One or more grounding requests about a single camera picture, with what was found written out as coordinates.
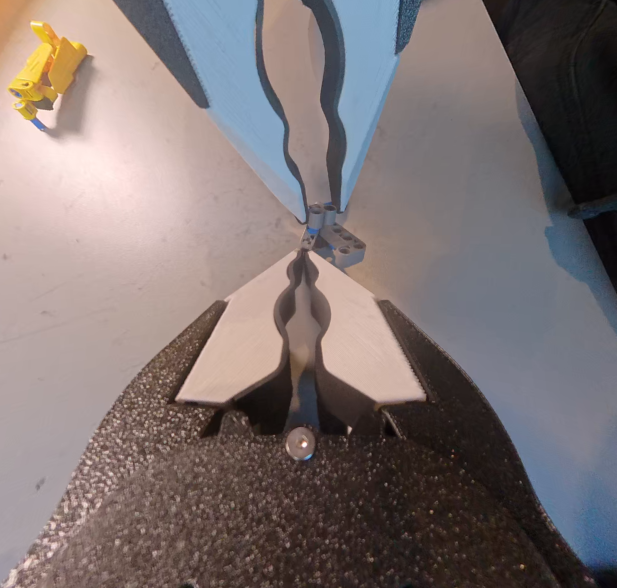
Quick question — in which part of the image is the black printed sweatshirt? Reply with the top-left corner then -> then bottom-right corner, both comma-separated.
470,0 -> 617,292

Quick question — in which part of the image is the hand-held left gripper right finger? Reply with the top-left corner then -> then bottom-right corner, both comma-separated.
307,250 -> 429,430

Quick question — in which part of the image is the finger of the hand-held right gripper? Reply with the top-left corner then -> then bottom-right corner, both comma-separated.
291,0 -> 405,214
148,0 -> 311,225

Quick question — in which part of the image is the grey brick beam assembly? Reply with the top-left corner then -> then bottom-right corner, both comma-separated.
308,202 -> 367,267

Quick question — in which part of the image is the grey desk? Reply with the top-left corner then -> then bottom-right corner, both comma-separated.
0,0 -> 617,588

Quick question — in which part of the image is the yellow brick assembly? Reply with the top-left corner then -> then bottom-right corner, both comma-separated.
7,20 -> 89,131

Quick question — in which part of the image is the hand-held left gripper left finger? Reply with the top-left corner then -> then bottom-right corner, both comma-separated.
174,250 -> 309,405

